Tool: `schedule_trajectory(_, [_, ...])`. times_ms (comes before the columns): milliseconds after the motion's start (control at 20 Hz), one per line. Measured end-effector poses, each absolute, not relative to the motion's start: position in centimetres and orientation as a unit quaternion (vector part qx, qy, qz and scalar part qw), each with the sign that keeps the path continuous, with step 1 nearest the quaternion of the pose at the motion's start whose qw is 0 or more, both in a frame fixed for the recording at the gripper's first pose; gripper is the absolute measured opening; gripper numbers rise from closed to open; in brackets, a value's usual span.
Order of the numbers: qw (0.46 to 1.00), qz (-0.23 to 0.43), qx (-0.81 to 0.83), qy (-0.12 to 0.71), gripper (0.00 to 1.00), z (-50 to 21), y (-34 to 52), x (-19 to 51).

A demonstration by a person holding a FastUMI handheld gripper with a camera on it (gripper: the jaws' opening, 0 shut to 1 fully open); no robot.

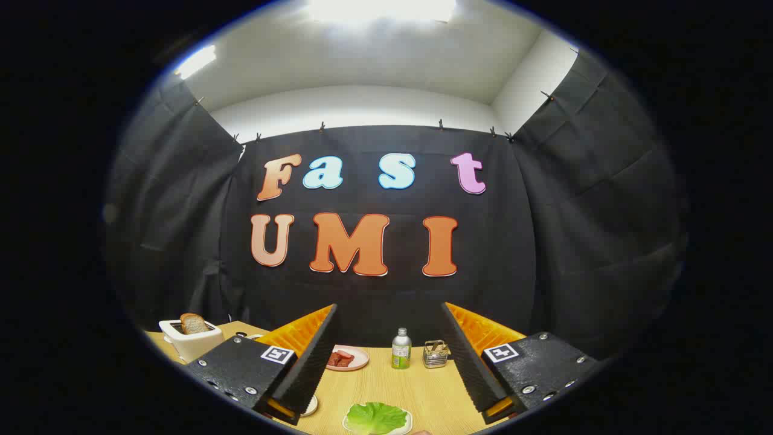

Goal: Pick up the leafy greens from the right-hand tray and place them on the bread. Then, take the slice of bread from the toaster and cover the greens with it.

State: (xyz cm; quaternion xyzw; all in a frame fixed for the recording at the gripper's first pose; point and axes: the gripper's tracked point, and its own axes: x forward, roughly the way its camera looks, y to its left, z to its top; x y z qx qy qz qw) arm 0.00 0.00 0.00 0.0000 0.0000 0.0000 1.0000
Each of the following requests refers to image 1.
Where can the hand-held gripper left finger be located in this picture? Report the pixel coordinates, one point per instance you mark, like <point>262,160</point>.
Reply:
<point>314,362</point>

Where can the toasted bread slice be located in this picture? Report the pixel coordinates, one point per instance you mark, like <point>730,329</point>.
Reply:
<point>194,324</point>

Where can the brown meat slices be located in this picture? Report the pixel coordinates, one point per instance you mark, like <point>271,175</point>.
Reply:
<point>340,359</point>

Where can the round white plate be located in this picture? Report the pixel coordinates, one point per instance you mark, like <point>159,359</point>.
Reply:
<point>311,406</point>

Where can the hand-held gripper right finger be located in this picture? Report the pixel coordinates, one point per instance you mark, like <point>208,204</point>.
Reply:
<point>468,362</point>

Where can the pink plate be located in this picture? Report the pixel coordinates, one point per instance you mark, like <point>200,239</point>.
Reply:
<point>359,361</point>

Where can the green lettuce leaf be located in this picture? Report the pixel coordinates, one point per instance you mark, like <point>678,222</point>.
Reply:
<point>375,418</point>

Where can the ceiling light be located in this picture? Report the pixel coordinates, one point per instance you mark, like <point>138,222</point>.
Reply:
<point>380,9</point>
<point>194,61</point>

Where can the white toaster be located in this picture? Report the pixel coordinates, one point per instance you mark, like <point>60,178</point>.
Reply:
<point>193,347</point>

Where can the white oblong plate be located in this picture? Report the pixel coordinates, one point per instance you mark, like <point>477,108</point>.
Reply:
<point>408,428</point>

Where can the green bottle with silver cap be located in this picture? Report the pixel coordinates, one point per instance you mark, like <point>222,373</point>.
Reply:
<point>401,353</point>

